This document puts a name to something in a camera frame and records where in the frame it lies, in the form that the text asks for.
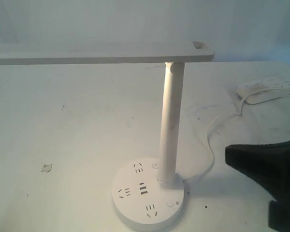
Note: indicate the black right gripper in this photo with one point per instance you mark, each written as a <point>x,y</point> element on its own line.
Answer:
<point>269,166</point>

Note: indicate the white desk lamp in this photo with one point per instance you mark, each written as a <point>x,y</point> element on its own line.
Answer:
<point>147,193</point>

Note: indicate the white power strip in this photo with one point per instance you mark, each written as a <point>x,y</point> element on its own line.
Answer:
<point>265,89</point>

